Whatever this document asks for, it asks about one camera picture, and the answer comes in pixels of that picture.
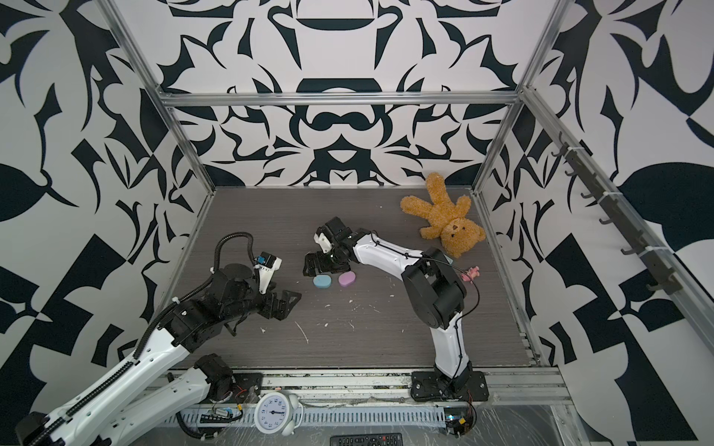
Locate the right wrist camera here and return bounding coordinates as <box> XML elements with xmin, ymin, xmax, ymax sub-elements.
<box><xmin>313</xmin><ymin>232</ymin><xmax>333</xmax><ymax>254</ymax></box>

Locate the small pink toy figure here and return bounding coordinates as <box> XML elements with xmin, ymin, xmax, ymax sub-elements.
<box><xmin>460</xmin><ymin>267</ymin><xmax>481</xmax><ymax>282</ymax></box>

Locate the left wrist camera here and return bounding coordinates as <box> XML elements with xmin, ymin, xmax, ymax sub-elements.
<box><xmin>254</xmin><ymin>252</ymin><xmax>282</xmax><ymax>295</ymax></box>

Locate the brown teddy bear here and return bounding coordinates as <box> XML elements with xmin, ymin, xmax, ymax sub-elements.
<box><xmin>400</xmin><ymin>173</ymin><xmax>486</xmax><ymax>258</ymax></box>

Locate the black wall hook rail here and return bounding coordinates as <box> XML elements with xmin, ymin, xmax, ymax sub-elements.
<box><xmin>553</xmin><ymin>140</ymin><xmax>684</xmax><ymax>295</ymax></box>

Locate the purple earbud charging case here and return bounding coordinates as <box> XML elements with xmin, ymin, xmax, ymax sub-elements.
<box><xmin>338</xmin><ymin>271</ymin><xmax>356</xmax><ymax>287</ymax></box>

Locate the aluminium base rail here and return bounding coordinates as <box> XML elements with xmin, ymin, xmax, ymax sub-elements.
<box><xmin>161</xmin><ymin>366</ymin><xmax>573</xmax><ymax>407</ymax></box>

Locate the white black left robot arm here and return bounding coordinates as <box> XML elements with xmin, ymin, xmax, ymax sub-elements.
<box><xmin>16</xmin><ymin>232</ymin><xmax>301</xmax><ymax>445</ymax></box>

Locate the white round alarm clock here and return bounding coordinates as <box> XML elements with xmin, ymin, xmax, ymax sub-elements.
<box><xmin>254</xmin><ymin>391</ymin><xmax>305</xmax><ymax>437</ymax></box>

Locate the black remote control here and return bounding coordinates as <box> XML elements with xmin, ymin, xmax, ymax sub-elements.
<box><xmin>329</xmin><ymin>433</ymin><xmax>403</xmax><ymax>446</ymax></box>

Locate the green circuit board left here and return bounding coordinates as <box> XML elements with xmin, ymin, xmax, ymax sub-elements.
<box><xmin>200</xmin><ymin>406</ymin><xmax>244</xmax><ymax>425</ymax></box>

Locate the white slotted cable duct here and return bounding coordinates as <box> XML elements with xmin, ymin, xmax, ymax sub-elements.
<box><xmin>181</xmin><ymin>406</ymin><xmax>452</xmax><ymax>429</ymax></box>

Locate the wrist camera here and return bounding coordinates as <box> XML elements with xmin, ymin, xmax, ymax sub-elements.
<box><xmin>254</xmin><ymin>252</ymin><xmax>282</xmax><ymax>295</ymax></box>
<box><xmin>313</xmin><ymin>232</ymin><xmax>333</xmax><ymax>254</ymax></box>

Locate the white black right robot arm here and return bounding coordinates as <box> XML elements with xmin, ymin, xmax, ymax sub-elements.
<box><xmin>303</xmin><ymin>217</ymin><xmax>490</xmax><ymax>401</ymax></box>

